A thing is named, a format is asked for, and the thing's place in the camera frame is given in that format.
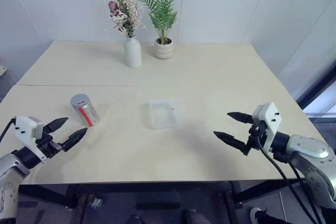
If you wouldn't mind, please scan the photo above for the clear plastic container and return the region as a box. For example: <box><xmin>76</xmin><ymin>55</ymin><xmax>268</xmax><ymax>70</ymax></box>
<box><xmin>143</xmin><ymin>98</ymin><xmax>183</xmax><ymax>131</ymax></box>

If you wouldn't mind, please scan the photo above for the green palm plant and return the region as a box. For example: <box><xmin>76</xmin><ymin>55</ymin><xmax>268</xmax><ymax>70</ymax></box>
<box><xmin>135</xmin><ymin>0</ymin><xmax>180</xmax><ymax>45</ymax></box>

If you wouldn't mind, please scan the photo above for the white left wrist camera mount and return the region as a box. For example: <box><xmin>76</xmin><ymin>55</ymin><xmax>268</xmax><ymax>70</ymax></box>
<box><xmin>14</xmin><ymin>115</ymin><xmax>49</xmax><ymax>162</ymax></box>

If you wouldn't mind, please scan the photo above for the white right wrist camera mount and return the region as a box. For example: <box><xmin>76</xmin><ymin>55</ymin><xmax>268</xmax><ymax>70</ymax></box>
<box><xmin>251</xmin><ymin>102</ymin><xmax>283</xmax><ymax>154</ymax></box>

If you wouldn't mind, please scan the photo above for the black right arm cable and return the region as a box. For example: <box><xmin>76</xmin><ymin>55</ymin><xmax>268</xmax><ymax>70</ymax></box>
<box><xmin>256</xmin><ymin>129</ymin><xmax>325</xmax><ymax>224</ymax></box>

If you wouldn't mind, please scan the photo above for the dried flower bouquet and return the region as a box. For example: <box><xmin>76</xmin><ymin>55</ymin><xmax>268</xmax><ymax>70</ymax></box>
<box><xmin>103</xmin><ymin>0</ymin><xmax>148</xmax><ymax>38</ymax></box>

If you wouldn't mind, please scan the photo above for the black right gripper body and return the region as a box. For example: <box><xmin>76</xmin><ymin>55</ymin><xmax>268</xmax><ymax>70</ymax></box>
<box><xmin>243</xmin><ymin>120</ymin><xmax>268</xmax><ymax>156</ymax></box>

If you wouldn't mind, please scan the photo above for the black flat floor bar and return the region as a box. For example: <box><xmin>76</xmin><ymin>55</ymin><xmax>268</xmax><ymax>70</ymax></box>
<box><xmin>136</xmin><ymin>202</ymin><xmax>181</xmax><ymax>210</ymax></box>

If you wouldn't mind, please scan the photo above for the dark glass door frame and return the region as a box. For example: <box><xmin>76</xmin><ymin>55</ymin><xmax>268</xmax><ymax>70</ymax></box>
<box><xmin>295</xmin><ymin>60</ymin><xmax>336</xmax><ymax>124</ymax></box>

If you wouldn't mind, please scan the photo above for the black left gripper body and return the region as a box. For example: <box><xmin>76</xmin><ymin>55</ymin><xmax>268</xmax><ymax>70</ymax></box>
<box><xmin>36</xmin><ymin>129</ymin><xmax>67</xmax><ymax>159</ymax></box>

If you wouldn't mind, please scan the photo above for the dark trouser leg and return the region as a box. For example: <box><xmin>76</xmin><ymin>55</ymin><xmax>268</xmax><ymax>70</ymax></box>
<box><xmin>256</xmin><ymin>209</ymin><xmax>288</xmax><ymax>224</ymax></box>

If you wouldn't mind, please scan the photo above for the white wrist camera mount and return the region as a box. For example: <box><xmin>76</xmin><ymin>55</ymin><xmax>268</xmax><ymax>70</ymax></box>
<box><xmin>251</xmin><ymin>102</ymin><xmax>283</xmax><ymax>154</ymax></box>
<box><xmin>14</xmin><ymin>115</ymin><xmax>49</xmax><ymax>162</ymax></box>

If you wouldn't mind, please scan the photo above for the white shoe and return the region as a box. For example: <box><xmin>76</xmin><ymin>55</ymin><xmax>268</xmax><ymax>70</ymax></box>
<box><xmin>249</xmin><ymin>207</ymin><xmax>263</xmax><ymax>224</ymax></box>

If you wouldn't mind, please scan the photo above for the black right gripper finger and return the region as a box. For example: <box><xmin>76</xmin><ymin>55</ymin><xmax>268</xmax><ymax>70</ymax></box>
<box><xmin>226</xmin><ymin>112</ymin><xmax>255</xmax><ymax>125</ymax></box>
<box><xmin>213</xmin><ymin>130</ymin><xmax>249</xmax><ymax>154</ymax></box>

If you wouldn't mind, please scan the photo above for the cream ribbed plant pot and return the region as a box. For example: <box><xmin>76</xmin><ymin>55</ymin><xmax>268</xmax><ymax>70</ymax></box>
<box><xmin>153</xmin><ymin>37</ymin><xmax>174</xmax><ymax>60</ymax></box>

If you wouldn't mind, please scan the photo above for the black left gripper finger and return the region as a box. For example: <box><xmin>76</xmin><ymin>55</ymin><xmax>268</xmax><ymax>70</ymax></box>
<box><xmin>61</xmin><ymin>127</ymin><xmax>89</xmax><ymax>153</ymax></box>
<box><xmin>43</xmin><ymin>117</ymin><xmax>70</xmax><ymax>134</ymax></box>

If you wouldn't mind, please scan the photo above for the white ceramic vase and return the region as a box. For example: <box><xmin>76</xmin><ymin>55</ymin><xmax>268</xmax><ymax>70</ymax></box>
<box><xmin>123</xmin><ymin>36</ymin><xmax>143</xmax><ymax>68</ymax></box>

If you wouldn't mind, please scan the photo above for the small metal caster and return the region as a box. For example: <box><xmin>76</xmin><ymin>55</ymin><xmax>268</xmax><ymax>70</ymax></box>
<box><xmin>90</xmin><ymin>195</ymin><xmax>103</xmax><ymax>208</ymax></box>

